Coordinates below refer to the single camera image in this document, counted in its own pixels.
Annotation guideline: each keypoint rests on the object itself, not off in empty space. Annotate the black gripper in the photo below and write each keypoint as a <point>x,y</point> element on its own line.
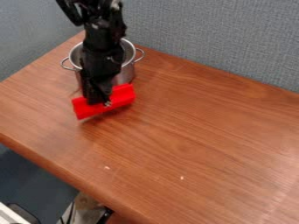
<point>102,58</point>

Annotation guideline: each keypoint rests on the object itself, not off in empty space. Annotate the red rectangular block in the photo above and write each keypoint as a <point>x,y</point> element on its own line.
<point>122,97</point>

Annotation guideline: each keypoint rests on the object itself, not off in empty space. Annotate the stainless steel pot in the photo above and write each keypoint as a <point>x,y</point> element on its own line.
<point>134,55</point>

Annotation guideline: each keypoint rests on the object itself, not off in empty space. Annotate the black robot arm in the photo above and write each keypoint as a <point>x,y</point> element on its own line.
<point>80,10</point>

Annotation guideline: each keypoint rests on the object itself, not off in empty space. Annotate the white object at corner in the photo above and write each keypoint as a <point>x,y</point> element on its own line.
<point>13,214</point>

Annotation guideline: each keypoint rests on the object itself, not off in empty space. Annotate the metal table leg frame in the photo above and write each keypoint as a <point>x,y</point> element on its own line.
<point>86,211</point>

